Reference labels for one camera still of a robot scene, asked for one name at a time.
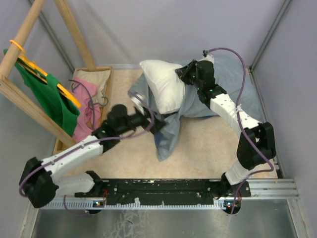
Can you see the yellow plastic hanger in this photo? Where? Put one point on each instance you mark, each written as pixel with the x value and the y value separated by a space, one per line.
pixel 40 74

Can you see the white cable duct strip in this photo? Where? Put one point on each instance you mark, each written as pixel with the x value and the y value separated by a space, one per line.
pixel 75 204

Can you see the aluminium frame rail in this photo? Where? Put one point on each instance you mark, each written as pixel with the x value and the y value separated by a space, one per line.
pixel 272 30

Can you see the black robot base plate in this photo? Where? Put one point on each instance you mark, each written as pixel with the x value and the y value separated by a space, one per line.
pixel 163 191

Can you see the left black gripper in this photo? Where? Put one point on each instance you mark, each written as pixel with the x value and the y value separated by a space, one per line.
pixel 157 125

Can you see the grey hanger in tray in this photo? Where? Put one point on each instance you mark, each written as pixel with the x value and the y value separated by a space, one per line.
pixel 88 93

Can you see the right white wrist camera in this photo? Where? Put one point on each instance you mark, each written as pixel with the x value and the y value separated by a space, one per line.
pixel 207 56

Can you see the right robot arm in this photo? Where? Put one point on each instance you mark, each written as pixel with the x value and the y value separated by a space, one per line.
pixel 256 144

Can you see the light blue pillowcase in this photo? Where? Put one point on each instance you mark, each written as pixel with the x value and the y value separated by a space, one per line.
pixel 228 74

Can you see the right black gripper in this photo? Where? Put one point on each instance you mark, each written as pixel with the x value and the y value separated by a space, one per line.
pixel 183 72

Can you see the white pillow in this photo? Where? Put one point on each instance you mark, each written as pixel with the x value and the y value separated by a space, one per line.
pixel 168 90

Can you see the green shirt on hanger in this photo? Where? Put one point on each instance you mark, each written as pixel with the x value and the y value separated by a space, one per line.
pixel 59 108

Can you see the beige cloth in tray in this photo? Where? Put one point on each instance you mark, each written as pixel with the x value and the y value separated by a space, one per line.
pixel 99 78

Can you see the pink garment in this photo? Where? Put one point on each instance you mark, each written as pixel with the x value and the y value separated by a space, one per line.
pixel 90 112

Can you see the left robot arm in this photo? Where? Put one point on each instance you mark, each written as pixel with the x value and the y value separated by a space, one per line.
pixel 43 180

